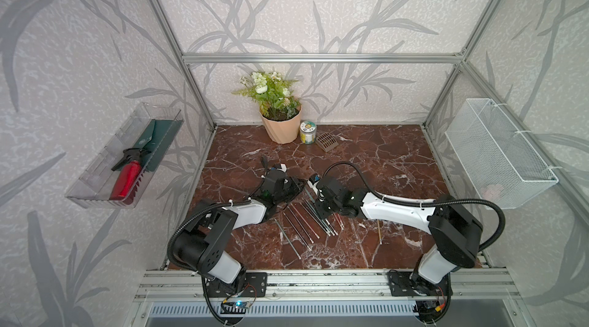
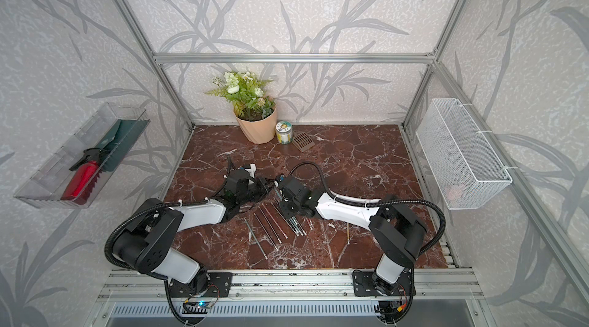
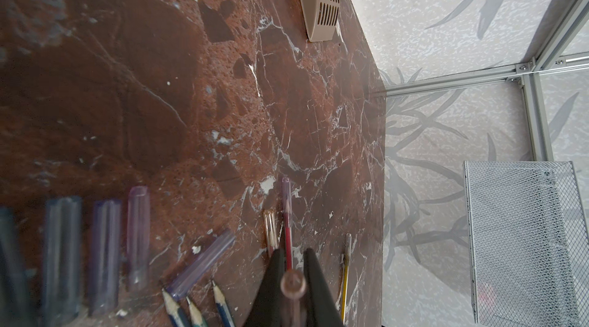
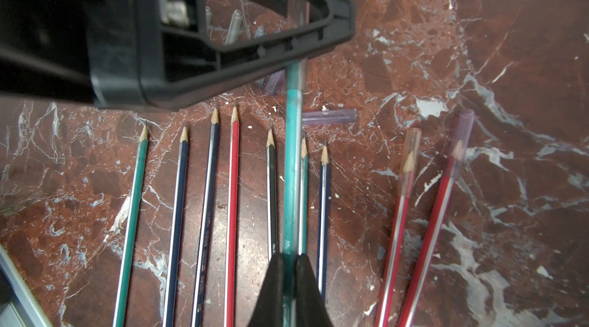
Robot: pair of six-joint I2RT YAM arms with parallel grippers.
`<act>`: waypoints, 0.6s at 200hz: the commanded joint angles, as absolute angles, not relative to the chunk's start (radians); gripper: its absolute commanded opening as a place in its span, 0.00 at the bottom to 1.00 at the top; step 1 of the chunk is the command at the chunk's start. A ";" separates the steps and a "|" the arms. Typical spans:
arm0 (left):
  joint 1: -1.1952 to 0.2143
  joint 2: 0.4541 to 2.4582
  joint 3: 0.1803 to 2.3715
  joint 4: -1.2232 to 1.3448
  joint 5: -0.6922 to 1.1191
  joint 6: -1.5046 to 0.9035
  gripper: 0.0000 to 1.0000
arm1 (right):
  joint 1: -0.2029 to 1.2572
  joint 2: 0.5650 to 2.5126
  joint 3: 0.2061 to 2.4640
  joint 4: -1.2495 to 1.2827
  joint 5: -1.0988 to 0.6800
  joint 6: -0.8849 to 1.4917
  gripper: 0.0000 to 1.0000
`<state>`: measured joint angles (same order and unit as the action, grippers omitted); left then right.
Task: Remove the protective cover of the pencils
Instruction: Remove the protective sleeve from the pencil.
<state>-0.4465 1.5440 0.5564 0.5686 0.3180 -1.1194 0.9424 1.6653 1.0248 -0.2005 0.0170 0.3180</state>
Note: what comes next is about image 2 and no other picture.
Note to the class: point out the circuit board with wires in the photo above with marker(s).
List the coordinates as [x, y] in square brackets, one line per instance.
[198, 307]

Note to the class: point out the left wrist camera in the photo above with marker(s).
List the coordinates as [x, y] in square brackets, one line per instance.
[248, 171]

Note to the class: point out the clear plastic wall tray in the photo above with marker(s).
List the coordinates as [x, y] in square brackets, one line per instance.
[45, 187]

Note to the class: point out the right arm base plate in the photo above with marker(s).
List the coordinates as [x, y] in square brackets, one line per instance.
[367, 283]

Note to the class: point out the red spray bottle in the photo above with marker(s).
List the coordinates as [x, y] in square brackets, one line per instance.
[86, 173]

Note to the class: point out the red striped pencil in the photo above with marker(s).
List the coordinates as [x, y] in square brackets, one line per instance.
[282, 232]

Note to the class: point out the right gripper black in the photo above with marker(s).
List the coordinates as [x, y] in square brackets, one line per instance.
[286, 214]

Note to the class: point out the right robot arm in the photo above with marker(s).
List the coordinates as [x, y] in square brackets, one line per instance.
[399, 232]

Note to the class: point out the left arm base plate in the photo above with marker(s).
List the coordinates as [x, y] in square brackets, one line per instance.
[212, 285]

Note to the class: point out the brown slotted plastic piece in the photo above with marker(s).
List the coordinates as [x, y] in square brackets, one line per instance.
[303, 141]

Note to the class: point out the blue pencil purple cap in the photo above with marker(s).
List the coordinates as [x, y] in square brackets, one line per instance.
[298, 229]

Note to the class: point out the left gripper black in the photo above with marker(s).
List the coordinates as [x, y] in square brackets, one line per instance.
[264, 190]

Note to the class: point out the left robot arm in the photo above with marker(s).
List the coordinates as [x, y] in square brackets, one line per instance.
[144, 241]

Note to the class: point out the white wire mesh basket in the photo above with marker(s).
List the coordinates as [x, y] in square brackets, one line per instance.
[458, 152]

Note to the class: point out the dark blue pencil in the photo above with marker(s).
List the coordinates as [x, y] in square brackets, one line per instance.
[265, 231]

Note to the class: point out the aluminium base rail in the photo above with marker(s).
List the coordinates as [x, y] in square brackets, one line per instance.
[275, 285]

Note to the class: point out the green garden trowel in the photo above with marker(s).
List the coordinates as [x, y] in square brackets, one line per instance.
[112, 144]

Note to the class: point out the pink object in basket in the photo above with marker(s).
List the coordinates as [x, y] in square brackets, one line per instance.
[455, 192]

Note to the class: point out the yellow green tin can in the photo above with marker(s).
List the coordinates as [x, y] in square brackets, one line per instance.
[284, 132]

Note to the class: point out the blue striped pencil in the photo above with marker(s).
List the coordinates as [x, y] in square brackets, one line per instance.
[271, 227]

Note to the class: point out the terracotta pot with plant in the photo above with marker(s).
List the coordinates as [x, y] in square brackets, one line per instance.
[254, 109]

